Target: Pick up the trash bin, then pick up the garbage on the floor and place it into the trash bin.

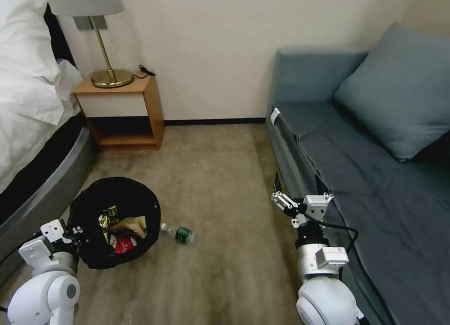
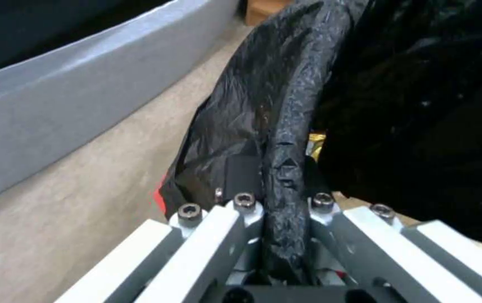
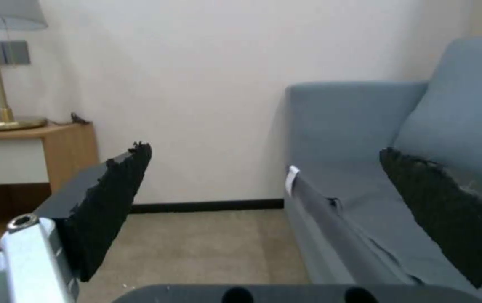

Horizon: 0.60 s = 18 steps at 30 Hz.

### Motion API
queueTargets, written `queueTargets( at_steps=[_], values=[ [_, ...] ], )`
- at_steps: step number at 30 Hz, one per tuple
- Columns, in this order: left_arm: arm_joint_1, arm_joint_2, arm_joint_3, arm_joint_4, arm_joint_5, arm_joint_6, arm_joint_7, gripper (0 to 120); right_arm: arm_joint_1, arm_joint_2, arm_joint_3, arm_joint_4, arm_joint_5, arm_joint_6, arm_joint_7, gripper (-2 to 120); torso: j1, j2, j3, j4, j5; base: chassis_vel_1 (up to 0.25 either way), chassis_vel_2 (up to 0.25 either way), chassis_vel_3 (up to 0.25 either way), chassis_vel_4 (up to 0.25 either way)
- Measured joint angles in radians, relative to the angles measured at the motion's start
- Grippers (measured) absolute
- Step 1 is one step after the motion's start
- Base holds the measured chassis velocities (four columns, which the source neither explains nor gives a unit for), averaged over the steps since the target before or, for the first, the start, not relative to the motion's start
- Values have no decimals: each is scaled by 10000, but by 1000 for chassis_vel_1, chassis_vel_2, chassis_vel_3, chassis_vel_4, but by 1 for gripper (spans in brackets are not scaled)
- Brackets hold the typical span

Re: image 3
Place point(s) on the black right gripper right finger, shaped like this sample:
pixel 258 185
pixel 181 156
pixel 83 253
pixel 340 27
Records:
pixel 443 214

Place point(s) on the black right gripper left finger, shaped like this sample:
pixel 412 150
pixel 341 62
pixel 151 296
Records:
pixel 106 202

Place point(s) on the wooden bedside table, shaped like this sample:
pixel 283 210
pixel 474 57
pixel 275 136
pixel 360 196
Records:
pixel 26 176

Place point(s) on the small black object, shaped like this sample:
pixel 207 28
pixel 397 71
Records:
pixel 77 118

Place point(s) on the blue sofa back cushion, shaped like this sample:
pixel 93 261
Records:
pixel 455 120

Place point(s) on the blue fabric sofa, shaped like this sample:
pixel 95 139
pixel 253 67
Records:
pixel 350 176

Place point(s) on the white sofa tag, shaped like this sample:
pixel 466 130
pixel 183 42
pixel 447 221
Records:
pixel 292 178

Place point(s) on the grey wall switch panel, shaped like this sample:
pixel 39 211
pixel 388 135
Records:
pixel 13 52

